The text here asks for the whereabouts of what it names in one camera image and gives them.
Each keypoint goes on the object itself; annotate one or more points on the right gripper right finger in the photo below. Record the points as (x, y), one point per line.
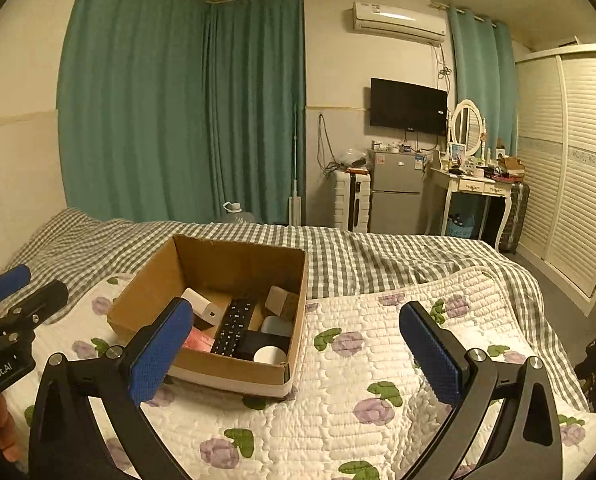
(525, 440)

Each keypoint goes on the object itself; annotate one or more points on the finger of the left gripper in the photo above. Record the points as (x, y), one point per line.
(23, 318)
(13, 280)

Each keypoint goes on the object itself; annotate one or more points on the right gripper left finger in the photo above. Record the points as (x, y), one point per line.
(65, 439)

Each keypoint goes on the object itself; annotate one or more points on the red floral card box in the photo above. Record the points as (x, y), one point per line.
(198, 341)

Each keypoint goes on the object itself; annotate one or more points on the white rectangular box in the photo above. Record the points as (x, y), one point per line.
(203, 308)

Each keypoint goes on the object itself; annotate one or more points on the light blue earbuds case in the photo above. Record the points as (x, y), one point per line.
(274, 325)

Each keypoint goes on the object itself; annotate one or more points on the grey checked bed sheet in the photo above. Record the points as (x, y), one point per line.
(80, 251)

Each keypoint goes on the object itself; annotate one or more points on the black remote control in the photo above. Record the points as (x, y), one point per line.
(233, 327)

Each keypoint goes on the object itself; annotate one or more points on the dark green suitcase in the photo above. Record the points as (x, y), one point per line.
(516, 219)

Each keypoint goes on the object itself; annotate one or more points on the brown cardboard box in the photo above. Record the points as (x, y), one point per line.
(210, 275)

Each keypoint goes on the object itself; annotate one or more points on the clear water jug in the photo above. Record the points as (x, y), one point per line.
(233, 212)

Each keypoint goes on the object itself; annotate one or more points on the white cylindrical bottle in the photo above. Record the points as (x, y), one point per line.
(270, 355)

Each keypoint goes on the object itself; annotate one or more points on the blue basket under table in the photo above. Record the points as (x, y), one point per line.
(458, 226)

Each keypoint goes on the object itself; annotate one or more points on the small beige cardboard box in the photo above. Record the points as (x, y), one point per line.
(282, 303)

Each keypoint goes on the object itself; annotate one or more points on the white dressing table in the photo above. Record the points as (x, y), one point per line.
(471, 196)

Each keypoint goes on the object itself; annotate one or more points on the silver mini fridge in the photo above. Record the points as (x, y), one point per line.
(397, 181)

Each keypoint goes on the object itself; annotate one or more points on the white mop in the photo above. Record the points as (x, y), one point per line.
(294, 202)

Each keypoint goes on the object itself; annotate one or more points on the white suitcase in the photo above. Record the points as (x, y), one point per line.
(352, 200)

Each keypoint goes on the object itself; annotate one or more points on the white oval vanity mirror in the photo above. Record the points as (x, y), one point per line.
(467, 127)

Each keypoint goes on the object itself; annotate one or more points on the white louvered wardrobe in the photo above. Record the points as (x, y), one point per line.
(556, 142)

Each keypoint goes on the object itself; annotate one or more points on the right green curtain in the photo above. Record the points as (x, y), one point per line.
(485, 73)

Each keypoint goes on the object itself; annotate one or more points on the white air conditioner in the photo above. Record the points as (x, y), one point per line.
(381, 20)

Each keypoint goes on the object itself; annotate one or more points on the black wall television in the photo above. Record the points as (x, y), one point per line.
(411, 107)

